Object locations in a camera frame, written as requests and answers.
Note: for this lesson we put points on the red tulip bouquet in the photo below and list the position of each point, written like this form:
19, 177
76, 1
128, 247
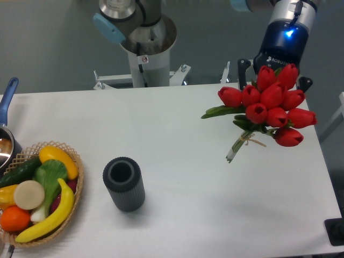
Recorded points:
269, 105

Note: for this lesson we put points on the black device at table edge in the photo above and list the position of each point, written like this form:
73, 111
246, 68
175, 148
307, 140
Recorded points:
334, 229

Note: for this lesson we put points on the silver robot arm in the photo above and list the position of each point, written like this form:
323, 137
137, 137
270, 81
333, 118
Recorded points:
294, 12

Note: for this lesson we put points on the dark grey ribbed vase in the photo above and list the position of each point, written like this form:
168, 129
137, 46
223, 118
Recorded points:
123, 180

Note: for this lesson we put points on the white metal mounting frame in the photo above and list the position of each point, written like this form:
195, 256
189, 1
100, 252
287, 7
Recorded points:
179, 77

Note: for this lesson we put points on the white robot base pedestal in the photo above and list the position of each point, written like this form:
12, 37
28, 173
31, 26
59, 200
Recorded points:
145, 33

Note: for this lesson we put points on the purple red vegetable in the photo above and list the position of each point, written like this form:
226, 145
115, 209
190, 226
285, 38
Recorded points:
73, 185

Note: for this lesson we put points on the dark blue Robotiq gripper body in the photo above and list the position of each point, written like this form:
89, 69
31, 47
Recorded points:
282, 45

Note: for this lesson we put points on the blue handled saucepan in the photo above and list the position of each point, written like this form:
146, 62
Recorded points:
9, 145

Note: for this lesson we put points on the yellow squash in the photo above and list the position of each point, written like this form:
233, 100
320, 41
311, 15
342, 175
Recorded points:
55, 153

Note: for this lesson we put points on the woven wicker basket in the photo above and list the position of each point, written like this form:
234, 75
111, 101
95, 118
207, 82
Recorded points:
31, 152

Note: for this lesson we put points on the yellow banana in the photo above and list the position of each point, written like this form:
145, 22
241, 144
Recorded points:
52, 221

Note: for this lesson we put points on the orange fruit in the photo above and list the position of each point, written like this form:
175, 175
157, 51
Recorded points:
15, 219

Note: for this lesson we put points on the green bok choy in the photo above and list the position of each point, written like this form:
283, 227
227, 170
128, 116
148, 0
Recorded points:
47, 176

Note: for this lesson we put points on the beige round disc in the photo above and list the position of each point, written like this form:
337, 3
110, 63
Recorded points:
29, 195

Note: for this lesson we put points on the green cucumber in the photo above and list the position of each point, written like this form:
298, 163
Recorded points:
21, 172

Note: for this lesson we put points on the yellow bell pepper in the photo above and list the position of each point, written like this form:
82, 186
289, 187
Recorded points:
7, 196

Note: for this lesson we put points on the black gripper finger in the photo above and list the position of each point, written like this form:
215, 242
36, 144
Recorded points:
243, 65
304, 83

